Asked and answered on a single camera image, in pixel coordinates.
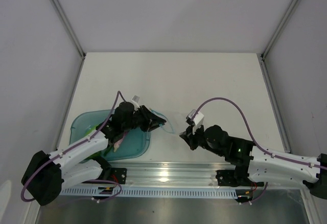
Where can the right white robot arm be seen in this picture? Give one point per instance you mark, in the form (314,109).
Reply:
(254,167)

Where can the purple eggplant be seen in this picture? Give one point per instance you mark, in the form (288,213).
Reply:
(118,143)

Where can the right aluminium frame post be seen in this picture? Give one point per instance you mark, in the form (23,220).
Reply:
(291,8)

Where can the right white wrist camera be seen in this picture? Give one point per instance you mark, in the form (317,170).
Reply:
(195,120)

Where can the white slotted cable duct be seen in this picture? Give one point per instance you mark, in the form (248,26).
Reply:
(151,192)

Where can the clear zip top bag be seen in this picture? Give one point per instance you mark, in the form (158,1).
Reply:
(171,124)

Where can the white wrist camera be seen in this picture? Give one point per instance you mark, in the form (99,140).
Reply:
(195,120)
(134,101)

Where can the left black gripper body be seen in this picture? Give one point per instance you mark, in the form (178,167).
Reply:
(138,120)

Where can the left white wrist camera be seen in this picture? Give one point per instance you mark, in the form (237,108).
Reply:
(134,101)

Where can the left aluminium frame post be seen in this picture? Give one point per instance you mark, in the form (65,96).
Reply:
(67,26)

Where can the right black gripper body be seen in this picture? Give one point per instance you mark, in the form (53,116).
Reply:
(202,141)

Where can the aluminium frame post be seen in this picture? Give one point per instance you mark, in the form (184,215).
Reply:
(291,8)
(67,26)

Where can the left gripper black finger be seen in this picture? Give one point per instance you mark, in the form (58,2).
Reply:
(153,126)
(151,117)

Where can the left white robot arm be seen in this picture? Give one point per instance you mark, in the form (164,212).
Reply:
(49,173)

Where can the blue plastic tray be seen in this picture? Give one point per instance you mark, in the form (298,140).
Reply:
(134,144)

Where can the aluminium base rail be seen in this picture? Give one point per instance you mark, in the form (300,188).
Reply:
(172,175)

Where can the green bell pepper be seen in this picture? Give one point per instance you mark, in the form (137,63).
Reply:
(98,153)

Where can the green chili pepper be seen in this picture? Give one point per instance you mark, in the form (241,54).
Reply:
(105,153)

